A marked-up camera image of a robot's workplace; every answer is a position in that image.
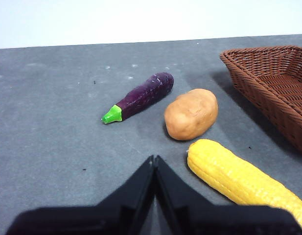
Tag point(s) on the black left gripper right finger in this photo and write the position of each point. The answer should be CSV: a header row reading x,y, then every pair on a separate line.
x,y
202,220

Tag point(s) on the yellow corn cob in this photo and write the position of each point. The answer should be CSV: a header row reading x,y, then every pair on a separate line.
x,y
234,176

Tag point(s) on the brown potato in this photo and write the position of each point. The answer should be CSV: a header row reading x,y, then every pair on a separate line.
x,y
191,115

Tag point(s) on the purple eggplant with green stem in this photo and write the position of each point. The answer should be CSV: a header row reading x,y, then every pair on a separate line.
x,y
143,96

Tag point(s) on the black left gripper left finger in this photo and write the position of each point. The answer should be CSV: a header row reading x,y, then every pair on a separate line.
x,y
111,218

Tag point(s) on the brown woven wicker basket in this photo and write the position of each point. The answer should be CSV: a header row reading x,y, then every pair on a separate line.
x,y
270,83

